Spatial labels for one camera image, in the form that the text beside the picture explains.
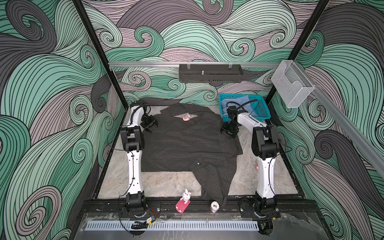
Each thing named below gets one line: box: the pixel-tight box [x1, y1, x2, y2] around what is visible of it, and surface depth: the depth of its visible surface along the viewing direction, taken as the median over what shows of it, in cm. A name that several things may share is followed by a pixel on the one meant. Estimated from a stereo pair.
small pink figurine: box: [182, 113, 191, 122], surface depth 112 cm
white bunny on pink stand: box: [175, 189, 192, 213], surface depth 74 cm
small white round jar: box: [210, 201, 220, 213], surface depth 71 cm
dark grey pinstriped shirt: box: [141, 103, 243, 207], surface depth 97 cm
